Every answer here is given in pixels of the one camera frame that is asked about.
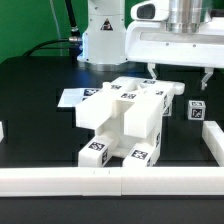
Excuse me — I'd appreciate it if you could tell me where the black cable with connector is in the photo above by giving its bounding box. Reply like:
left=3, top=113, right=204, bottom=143
left=21, top=0, right=84, bottom=58

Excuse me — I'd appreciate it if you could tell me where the white tagged cube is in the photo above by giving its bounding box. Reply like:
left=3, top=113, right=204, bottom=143
left=163, top=103, right=172, bottom=117
left=188, top=100, right=206, bottom=120

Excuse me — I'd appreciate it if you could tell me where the white right fence rail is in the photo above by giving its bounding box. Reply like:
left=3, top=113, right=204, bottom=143
left=202, top=121, right=224, bottom=167

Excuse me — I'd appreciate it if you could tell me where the white front fence rail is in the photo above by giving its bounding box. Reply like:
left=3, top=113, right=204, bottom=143
left=0, top=167, right=224, bottom=197

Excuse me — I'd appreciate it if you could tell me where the white fence rail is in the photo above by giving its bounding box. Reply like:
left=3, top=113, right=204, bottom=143
left=0, top=167, right=224, bottom=197
left=202, top=121, right=224, bottom=167
left=0, top=121, right=4, bottom=142

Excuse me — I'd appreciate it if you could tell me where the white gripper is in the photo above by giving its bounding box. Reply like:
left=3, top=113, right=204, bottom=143
left=125, top=18, right=224, bottom=90

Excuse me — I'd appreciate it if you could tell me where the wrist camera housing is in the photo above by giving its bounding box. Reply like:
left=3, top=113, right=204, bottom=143
left=130, top=0, right=169, bottom=21

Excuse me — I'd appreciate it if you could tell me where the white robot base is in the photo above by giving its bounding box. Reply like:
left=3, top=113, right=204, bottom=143
left=77, top=0, right=134, bottom=71

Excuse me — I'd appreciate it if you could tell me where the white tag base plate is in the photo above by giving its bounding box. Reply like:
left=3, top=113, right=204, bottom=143
left=58, top=88, right=99, bottom=108

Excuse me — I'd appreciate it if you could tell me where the white left fence rail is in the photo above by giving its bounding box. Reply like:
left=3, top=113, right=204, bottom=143
left=0, top=121, right=4, bottom=142

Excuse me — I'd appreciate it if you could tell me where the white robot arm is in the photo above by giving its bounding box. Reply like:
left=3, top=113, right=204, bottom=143
left=125, top=0, right=224, bottom=87

